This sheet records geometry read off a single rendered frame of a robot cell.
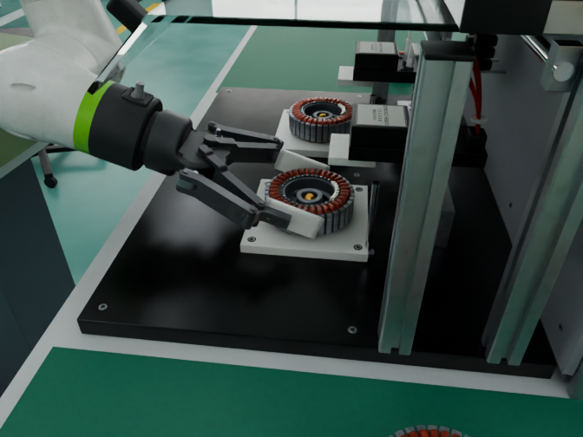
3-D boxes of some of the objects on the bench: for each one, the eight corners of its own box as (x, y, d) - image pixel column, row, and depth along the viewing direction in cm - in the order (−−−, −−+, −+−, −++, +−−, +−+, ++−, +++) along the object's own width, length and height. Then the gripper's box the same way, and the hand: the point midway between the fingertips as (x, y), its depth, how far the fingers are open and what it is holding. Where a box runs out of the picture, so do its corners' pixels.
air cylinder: (403, 244, 60) (410, 207, 57) (400, 210, 66) (406, 174, 63) (447, 248, 60) (455, 211, 57) (439, 212, 66) (447, 177, 63)
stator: (289, 145, 79) (289, 123, 76) (288, 115, 88) (288, 95, 85) (360, 144, 79) (362, 122, 77) (351, 114, 88) (353, 94, 86)
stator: (258, 235, 60) (257, 210, 58) (271, 185, 69) (271, 162, 67) (351, 242, 59) (354, 217, 57) (353, 191, 68) (356, 167, 66)
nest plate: (271, 154, 79) (271, 147, 78) (284, 114, 91) (284, 108, 90) (367, 160, 77) (367, 153, 76) (366, 119, 89) (367, 113, 88)
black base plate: (81, 334, 52) (75, 319, 51) (222, 96, 103) (221, 86, 102) (550, 380, 47) (558, 364, 46) (454, 107, 99) (456, 96, 97)
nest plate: (240, 252, 59) (239, 244, 58) (261, 185, 71) (261, 178, 70) (367, 262, 58) (368, 254, 57) (367, 192, 70) (368, 185, 69)
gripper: (117, 159, 48) (329, 236, 51) (186, 75, 67) (338, 133, 70) (108, 216, 53) (303, 284, 55) (175, 121, 72) (318, 175, 74)
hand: (309, 195), depth 62 cm, fingers closed on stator, 11 cm apart
